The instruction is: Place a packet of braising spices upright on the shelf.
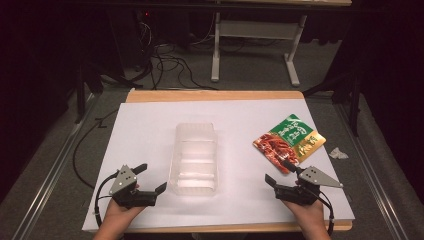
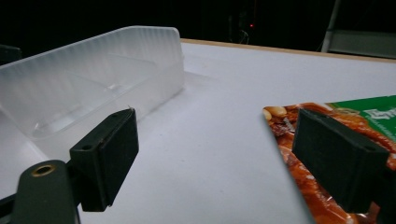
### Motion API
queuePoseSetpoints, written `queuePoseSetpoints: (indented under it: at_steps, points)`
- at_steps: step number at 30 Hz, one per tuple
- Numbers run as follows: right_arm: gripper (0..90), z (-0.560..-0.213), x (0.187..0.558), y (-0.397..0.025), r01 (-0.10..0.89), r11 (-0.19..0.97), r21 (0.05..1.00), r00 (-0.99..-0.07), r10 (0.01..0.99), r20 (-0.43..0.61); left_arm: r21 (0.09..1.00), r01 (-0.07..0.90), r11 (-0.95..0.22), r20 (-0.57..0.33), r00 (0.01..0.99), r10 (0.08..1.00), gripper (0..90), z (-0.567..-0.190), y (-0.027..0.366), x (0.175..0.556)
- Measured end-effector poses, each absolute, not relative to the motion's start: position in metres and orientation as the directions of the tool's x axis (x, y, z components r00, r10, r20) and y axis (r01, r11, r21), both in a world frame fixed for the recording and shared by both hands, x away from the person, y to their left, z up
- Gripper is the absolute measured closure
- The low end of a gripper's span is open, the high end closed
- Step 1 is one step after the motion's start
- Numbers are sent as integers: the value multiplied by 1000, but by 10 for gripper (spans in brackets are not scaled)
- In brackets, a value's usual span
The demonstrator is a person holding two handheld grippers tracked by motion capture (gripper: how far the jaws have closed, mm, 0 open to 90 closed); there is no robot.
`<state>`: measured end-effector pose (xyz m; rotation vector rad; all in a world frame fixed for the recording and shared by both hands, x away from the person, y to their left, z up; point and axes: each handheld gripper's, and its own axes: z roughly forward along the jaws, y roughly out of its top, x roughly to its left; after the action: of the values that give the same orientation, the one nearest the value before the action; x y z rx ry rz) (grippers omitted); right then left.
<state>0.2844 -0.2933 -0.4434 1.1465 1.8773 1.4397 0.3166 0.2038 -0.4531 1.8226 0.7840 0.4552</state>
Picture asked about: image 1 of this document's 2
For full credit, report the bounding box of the black floor cable bundle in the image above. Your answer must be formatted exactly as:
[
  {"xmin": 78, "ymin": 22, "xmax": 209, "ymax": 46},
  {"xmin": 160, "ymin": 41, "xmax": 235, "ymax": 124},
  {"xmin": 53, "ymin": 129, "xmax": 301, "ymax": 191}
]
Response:
[{"xmin": 133, "ymin": 19, "xmax": 219, "ymax": 92}]

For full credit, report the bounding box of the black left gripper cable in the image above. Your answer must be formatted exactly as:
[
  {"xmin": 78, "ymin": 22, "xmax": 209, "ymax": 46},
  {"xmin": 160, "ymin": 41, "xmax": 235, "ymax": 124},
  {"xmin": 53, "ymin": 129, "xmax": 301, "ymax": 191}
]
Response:
[{"xmin": 94, "ymin": 171, "xmax": 120, "ymax": 229}]

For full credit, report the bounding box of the black metal stand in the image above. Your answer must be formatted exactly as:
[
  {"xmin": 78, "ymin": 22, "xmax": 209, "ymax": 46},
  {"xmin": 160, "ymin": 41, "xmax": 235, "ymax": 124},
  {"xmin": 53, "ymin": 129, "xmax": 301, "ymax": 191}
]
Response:
[
  {"xmin": 73, "ymin": 61, "xmax": 105, "ymax": 125},
  {"xmin": 302, "ymin": 71, "xmax": 364, "ymax": 137}
]

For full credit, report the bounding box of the long black floor cable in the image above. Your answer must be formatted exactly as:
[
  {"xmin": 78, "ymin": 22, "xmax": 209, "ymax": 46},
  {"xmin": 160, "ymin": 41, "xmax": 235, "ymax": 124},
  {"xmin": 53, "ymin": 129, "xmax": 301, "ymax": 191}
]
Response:
[{"xmin": 72, "ymin": 109, "xmax": 120, "ymax": 190}]

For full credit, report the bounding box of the wooden table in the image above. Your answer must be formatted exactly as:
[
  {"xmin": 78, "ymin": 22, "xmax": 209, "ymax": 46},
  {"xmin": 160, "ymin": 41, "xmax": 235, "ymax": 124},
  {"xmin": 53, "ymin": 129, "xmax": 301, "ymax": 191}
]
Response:
[{"xmin": 82, "ymin": 89, "xmax": 354, "ymax": 234}]

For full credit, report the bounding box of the white paper sheet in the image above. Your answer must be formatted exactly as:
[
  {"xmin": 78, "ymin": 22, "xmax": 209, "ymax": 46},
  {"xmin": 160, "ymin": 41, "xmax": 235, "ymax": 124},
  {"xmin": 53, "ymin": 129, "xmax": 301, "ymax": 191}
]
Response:
[{"xmin": 82, "ymin": 98, "xmax": 356, "ymax": 232}]

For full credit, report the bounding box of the person's left hand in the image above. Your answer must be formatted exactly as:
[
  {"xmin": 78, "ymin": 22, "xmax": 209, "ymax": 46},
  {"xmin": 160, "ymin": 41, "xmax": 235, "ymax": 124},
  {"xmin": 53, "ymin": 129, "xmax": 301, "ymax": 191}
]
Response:
[{"xmin": 99, "ymin": 183, "xmax": 147, "ymax": 232}]

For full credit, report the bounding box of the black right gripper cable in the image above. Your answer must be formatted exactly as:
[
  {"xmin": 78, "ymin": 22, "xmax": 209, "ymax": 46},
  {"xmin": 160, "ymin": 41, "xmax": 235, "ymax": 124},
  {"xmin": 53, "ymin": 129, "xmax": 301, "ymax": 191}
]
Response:
[{"xmin": 308, "ymin": 187, "xmax": 336, "ymax": 236}]

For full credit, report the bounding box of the metal floor rail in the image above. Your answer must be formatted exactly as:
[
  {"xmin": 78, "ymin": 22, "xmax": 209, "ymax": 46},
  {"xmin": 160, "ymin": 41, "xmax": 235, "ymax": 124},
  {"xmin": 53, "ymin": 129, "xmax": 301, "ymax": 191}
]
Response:
[
  {"xmin": 334, "ymin": 103, "xmax": 412, "ymax": 240},
  {"xmin": 11, "ymin": 93, "xmax": 98, "ymax": 240}
]

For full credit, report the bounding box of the crumpled white paper scrap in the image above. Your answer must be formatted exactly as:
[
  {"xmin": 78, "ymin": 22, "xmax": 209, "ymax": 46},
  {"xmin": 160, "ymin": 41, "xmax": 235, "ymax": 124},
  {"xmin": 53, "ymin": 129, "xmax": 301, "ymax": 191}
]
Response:
[{"xmin": 328, "ymin": 146, "xmax": 350, "ymax": 161}]

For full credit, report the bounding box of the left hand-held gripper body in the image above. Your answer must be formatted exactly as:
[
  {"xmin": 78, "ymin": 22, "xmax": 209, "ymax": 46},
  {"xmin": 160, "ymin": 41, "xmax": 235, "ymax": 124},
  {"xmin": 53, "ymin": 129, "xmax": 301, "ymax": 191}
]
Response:
[{"xmin": 109, "ymin": 164, "xmax": 158, "ymax": 210}]

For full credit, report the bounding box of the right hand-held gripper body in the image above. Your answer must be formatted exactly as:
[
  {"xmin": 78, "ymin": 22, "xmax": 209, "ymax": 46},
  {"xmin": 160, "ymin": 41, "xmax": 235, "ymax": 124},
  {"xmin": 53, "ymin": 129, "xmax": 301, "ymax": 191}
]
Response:
[{"xmin": 273, "ymin": 165, "xmax": 344, "ymax": 206}]

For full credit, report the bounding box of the person's right hand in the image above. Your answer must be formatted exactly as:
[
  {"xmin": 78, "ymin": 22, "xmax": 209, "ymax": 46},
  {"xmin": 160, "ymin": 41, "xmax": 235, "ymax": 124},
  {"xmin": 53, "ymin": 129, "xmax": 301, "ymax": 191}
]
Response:
[{"xmin": 282, "ymin": 179, "xmax": 328, "ymax": 233}]

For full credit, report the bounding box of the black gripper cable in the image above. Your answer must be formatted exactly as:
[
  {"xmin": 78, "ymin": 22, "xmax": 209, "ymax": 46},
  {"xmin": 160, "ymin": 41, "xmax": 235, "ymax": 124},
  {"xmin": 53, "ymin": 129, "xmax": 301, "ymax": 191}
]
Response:
[
  {"xmin": 94, "ymin": 171, "xmax": 120, "ymax": 229},
  {"xmin": 308, "ymin": 187, "xmax": 336, "ymax": 236}
]

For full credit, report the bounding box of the clear plastic container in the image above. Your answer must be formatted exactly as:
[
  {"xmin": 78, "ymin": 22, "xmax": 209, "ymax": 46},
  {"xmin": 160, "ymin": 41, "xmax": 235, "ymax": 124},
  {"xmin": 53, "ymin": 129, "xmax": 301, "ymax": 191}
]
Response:
[{"xmin": 168, "ymin": 122, "xmax": 220, "ymax": 197}]

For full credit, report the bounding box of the white desk frame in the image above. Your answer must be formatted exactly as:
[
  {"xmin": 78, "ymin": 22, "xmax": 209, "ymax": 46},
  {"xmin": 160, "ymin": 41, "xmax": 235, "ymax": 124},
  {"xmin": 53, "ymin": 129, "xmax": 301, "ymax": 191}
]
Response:
[{"xmin": 210, "ymin": 0, "xmax": 353, "ymax": 88}]

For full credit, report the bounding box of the dark computer case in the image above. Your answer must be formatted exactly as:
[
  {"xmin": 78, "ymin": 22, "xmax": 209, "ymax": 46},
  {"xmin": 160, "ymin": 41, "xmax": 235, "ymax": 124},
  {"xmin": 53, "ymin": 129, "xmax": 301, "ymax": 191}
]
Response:
[{"xmin": 109, "ymin": 9, "xmax": 149, "ymax": 78}]

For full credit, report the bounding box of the green and red snack packet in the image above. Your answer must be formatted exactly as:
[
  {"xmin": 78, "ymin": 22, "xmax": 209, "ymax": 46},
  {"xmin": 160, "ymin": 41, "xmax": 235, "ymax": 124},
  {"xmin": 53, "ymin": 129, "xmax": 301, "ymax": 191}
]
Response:
[{"xmin": 252, "ymin": 113, "xmax": 327, "ymax": 175}]

